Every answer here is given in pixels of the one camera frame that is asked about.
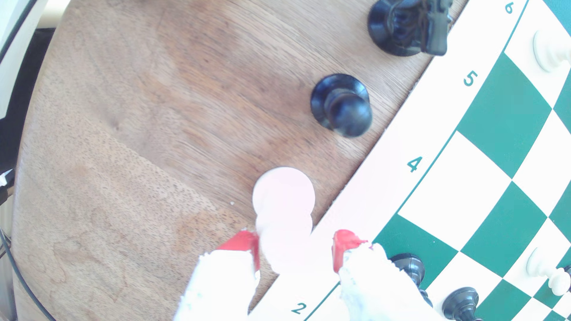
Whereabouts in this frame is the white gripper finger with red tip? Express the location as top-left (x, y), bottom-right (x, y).
top-left (332, 229), bottom-right (447, 321)
top-left (173, 230), bottom-right (261, 321)

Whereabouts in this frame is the white chess pawn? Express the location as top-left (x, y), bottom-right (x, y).
top-left (252, 167), bottom-right (316, 275)
top-left (525, 246), bottom-right (571, 297)
top-left (533, 30), bottom-right (571, 73)

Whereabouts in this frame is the black chess knight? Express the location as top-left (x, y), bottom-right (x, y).
top-left (367, 0), bottom-right (454, 57)

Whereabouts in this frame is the green and cream chessboard mat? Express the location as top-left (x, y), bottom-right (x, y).
top-left (247, 0), bottom-right (571, 321)

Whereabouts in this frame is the black cable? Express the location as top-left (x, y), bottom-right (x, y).
top-left (0, 229), bottom-right (56, 321)

